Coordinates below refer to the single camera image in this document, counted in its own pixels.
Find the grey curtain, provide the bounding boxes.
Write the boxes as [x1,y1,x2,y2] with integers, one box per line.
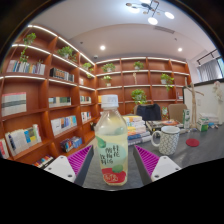
[196,58,223,83]

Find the stack of dark books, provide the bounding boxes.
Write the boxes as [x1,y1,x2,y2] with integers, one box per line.
[145,119,184,134]

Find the stack of colourful books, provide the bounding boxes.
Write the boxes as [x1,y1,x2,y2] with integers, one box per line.
[123,115,152,147]

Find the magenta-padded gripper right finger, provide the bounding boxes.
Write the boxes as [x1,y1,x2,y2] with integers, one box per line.
[133,144,183,186]

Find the branched ceiling lamp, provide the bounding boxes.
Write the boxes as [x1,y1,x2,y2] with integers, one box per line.
[125,0,175,26]

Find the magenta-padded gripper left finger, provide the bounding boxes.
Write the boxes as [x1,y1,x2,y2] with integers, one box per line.
[43,144,95,187]

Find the wooden shelf unit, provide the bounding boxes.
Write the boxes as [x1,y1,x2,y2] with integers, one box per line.
[0,23,193,169]

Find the black track light rail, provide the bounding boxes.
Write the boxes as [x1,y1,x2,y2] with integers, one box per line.
[196,49,218,65]

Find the white patterned mug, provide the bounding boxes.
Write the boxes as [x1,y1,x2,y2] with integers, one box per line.
[150,125,181,156]

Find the flat round red coaster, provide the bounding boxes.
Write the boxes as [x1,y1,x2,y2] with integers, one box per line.
[185,138,201,148]

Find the ceiling air vent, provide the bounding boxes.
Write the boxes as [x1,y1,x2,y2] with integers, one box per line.
[153,25,176,35]

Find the white vase with flowers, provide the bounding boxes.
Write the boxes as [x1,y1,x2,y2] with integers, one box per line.
[213,80,224,126]

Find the small green white carton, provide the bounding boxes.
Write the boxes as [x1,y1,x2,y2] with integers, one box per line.
[182,109,191,130]

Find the stack of white boxes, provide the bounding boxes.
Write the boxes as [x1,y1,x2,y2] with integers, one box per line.
[199,112,220,126]

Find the clear drink bottle white cap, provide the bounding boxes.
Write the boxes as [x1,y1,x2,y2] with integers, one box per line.
[94,94,129,187]

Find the window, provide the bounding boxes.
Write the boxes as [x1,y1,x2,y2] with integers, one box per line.
[216,56,224,78]

